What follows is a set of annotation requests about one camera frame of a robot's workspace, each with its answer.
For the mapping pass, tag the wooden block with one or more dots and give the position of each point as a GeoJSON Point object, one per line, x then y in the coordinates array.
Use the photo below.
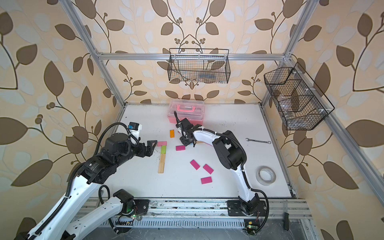
{"type": "Point", "coordinates": [161, 168]}
{"type": "Point", "coordinates": [162, 159]}

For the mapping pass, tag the magenta block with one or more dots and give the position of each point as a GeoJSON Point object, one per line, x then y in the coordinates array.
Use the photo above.
{"type": "Point", "coordinates": [180, 148]}
{"type": "Point", "coordinates": [206, 180]}
{"type": "Point", "coordinates": [195, 165]}
{"type": "Point", "coordinates": [208, 169]}

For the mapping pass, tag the light pink block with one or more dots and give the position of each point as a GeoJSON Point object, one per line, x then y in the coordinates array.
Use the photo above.
{"type": "Point", "coordinates": [162, 143]}

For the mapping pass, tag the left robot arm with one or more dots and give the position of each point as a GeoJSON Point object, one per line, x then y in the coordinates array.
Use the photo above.
{"type": "Point", "coordinates": [89, 178]}

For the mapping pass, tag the lime green block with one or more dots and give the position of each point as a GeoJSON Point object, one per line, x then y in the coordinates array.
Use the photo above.
{"type": "Point", "coordinates": [163, 150]}

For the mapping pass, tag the silver wrench on table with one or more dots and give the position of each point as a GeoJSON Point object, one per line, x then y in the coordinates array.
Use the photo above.
{"type": "Point", "coordinates": [258, 141]}

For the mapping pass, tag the aluminium frame rail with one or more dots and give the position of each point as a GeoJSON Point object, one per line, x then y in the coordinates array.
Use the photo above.
{"type": "Point", "coordinates": [213, 214]}

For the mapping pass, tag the pink plastic storage box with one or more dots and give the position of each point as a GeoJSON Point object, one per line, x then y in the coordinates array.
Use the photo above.
{"type": "Point", "coordinates": [193, 110]}

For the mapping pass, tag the white tape roll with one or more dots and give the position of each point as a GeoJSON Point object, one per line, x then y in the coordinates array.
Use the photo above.
{"type": "Point", "coordinates": [265, 175]}

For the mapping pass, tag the black wire basket back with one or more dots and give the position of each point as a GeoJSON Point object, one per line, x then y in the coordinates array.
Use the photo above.
{"type": "Point", "coordinates": [210, 66]}

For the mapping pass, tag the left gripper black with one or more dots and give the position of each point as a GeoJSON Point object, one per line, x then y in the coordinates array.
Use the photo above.
{"type": "Point", "coordinates": [142, 153]}

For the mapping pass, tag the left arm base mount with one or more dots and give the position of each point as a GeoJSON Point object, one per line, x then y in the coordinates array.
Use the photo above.
{"type": "Point", "coordinates": [134, 209]}

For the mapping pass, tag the black wire basket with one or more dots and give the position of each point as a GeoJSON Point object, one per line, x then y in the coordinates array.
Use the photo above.
{"type": "Point", "coordinates": [301, 103]}
{"type": "Point", "coordinates": [210, 66]}

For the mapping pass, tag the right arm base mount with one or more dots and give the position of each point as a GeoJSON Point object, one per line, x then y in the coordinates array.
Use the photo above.
{"type": "Point", "coordinates": [235, 209]}

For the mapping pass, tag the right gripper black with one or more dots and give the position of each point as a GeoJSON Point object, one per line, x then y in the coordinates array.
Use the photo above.
{"type": "Point", "coordinates": [183, 141]}

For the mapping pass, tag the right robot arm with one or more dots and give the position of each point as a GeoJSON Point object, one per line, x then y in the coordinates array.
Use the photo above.
{"type": "Point", "coordinates": [231, 155]}

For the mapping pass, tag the magenta block bottom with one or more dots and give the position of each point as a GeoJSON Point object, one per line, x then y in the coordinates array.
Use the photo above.
{"type": "Point", "coordinates": [206, 180]}

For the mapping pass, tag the black wire basket right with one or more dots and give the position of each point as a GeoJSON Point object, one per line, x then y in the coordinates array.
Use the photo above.
{"type": "Point", "coordinates": [301, 103]}

